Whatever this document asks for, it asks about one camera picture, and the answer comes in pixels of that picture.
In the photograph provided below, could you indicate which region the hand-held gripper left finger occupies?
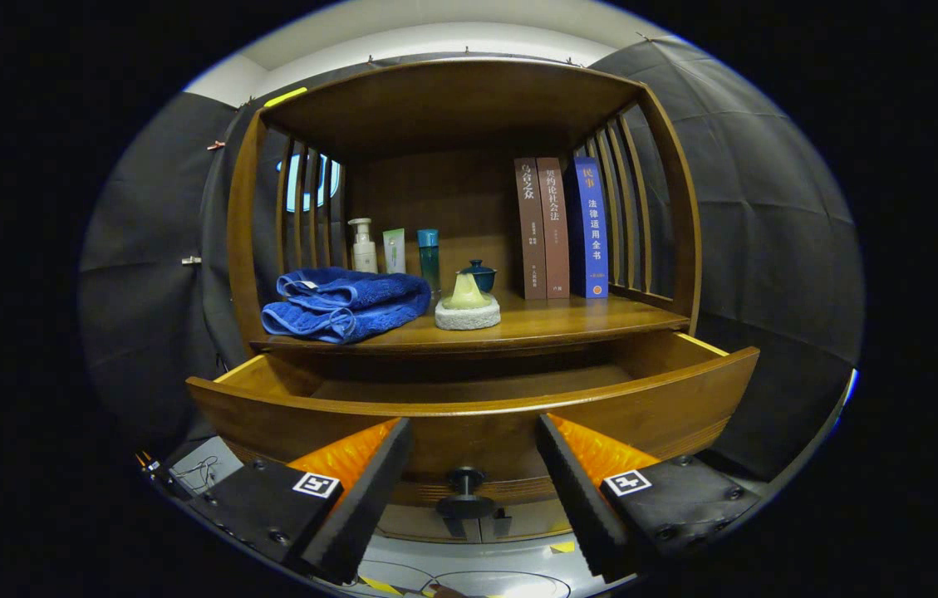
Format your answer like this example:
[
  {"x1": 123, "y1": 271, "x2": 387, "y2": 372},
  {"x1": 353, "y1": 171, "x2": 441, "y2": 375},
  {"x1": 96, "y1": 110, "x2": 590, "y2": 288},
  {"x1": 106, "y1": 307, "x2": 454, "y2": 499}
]
[{"x1": 186, "y1": 417, "x2": 413, "y2": 586}]

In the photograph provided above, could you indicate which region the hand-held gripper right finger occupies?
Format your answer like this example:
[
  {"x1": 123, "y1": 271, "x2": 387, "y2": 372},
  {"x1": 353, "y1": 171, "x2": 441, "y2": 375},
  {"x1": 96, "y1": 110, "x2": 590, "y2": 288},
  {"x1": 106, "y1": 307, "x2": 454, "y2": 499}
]
[{"x1": 535, "y1": 414, "x2": 762, "y2": 582}]

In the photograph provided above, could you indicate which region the wooden drawer with black knob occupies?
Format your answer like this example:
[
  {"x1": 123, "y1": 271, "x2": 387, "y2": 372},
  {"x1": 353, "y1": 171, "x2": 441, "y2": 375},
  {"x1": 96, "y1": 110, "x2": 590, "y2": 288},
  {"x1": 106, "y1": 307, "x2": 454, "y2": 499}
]
[{"x1": 186, "y1": 331, "x2": 762, "y2": 520}]

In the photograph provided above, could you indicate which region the pale green ornament grey base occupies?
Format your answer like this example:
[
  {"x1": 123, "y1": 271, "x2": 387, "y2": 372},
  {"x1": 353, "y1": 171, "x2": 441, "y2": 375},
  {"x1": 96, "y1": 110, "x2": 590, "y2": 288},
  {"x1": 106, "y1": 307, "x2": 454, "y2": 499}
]
[{"x1": 435, "y1": 272, "x2": 502, "y2": 331}]

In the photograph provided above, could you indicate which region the wooden countertop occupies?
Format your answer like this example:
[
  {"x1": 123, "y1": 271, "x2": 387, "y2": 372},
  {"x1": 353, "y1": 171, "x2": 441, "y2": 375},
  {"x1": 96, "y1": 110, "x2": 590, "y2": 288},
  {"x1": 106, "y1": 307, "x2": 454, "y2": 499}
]
[{"x1": 248, "y1": 287, "x2": 692, "y2": 356}]

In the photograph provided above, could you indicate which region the wooden cabinet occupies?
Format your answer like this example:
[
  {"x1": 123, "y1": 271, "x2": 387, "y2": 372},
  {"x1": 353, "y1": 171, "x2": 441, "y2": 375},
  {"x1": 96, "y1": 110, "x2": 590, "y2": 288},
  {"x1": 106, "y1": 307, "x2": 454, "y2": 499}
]
[{"x1": 226, "y1": 56, "x2": 704, "y2": 545}]

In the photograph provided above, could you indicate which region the folded blue towel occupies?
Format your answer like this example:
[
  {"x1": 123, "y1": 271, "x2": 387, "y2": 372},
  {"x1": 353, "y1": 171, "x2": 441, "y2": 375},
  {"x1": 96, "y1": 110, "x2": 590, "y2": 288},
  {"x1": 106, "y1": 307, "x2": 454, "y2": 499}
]
[{"x1": 261, "y1": 267, "x2": 433, "y2": 345}]

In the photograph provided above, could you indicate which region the blue lidded teacup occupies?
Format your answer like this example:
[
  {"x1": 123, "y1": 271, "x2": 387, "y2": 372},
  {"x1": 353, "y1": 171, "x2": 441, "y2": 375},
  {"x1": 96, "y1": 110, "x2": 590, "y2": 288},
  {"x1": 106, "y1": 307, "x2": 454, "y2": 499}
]
[{"x1": 459, "y1": 259, "x2": 498, "y2": 294}]

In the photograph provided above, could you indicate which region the white pump bottle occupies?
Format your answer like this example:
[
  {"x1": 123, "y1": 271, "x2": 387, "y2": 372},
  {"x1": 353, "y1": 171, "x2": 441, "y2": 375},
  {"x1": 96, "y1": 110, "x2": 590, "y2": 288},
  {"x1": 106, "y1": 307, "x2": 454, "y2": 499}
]
[{"x1": 348, "y1": 218, "x2": 379, "y2": 274}]

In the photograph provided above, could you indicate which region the white and green tube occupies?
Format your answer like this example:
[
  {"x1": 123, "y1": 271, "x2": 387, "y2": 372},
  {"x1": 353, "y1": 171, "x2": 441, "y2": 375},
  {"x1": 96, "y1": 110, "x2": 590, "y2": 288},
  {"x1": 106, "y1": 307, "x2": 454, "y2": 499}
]
[{"x1": 382, "y1": 228, "x2": 407, "y2": 275}]

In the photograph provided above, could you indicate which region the teal bottle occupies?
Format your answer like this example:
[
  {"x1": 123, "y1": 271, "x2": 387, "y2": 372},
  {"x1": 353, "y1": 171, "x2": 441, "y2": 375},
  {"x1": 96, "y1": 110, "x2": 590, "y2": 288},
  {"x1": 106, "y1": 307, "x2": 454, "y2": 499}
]
[{"x1": 417, "y1": 228, "x2": 441, "y2": 293}]

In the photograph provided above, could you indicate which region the blue book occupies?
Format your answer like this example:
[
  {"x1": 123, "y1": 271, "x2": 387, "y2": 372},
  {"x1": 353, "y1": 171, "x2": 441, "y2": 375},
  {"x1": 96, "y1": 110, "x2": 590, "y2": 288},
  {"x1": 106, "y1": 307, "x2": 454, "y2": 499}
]
[{"x1": 566, "y1": 156, "x2": 610, "y2": 299}]

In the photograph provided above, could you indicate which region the reddish brown book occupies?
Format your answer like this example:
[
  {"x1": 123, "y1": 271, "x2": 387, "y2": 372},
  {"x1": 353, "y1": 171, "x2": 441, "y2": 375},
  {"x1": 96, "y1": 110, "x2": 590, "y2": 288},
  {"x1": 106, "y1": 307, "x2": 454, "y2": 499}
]
[{"x1": 537, "y1": 157, "x2": 571, "y2": 300}]

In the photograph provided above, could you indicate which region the dark brown book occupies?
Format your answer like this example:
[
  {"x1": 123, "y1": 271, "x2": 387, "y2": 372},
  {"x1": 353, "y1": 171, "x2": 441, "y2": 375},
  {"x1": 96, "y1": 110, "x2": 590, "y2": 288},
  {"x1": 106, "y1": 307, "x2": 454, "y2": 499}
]
[{"x1": 514, "y1": 158, "x2": 548, "y2": 301}]

